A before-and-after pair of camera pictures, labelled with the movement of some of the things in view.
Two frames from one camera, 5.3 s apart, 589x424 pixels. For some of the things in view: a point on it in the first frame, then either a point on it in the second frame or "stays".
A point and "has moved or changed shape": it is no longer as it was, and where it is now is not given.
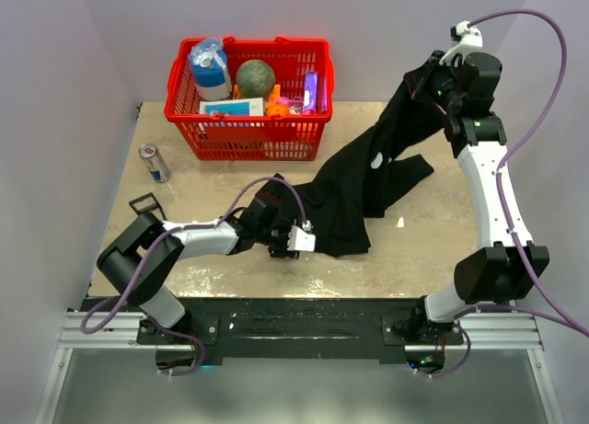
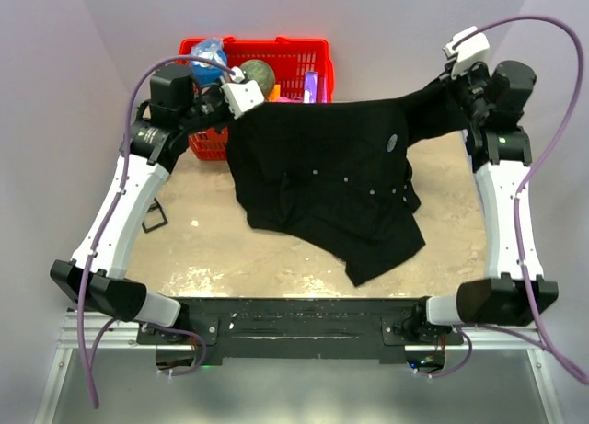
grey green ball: [255, 78] stays
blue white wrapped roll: [211, 69] stays
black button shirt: [372, 177] has moved or changed shape
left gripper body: [278, 240] → [211, 109]
